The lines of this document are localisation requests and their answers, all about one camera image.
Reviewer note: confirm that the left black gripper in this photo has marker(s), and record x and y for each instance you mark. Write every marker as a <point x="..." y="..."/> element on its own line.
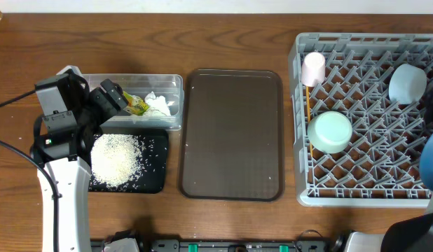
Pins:
<point x="99" y="96"/>

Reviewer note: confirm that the light blue bowl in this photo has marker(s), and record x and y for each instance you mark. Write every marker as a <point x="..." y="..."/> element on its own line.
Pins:
<point x="407" y="84"/>

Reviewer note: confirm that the yellow green snack wrapper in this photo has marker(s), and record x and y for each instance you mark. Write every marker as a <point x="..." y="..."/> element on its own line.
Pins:
<point x="136" y="105"/>

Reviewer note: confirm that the dark blue plate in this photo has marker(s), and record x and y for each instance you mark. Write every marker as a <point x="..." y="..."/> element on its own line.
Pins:
<point x="426" y="164"/>

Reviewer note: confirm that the white rice pile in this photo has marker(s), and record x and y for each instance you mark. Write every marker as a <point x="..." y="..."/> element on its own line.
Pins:
<point x="115" y="159"/>

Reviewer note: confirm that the white napkin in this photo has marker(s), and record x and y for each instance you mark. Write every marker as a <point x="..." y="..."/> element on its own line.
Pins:
<point x="157" y="106"/>

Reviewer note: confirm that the mint green bowl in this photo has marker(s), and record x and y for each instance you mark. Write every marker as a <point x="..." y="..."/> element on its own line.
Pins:
<point x="330" y="132"/>

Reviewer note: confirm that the pink cup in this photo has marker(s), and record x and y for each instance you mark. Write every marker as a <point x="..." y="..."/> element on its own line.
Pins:
<point x="313" y="69"/>

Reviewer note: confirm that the wooden chopstick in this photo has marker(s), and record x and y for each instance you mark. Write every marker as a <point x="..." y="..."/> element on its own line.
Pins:
<point x="307" y="96"/>

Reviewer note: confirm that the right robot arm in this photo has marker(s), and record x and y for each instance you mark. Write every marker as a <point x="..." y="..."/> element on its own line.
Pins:
<point x="415" y="234"/>

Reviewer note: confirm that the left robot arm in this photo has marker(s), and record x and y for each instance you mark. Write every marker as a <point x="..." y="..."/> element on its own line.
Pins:
<point x="64" y="134"/>

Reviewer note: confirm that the black waste tray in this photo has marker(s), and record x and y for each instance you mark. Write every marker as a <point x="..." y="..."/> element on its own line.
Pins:
<point x="157" y="164"/>

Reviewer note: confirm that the grey dishwasher rack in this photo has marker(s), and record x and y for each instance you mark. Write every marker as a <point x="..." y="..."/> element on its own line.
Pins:
<point x="380" y="166"/>

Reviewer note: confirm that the clear plastic waste bin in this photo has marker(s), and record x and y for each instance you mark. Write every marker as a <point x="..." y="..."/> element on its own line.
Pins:
<point x="170" y="86"/>

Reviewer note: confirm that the brown serving tray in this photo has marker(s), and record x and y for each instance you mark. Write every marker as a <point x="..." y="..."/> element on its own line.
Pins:
<point x="233" y="136"/>

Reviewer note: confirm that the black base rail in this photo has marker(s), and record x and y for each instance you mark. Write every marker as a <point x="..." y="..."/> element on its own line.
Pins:
<point x="310" y="240"/>

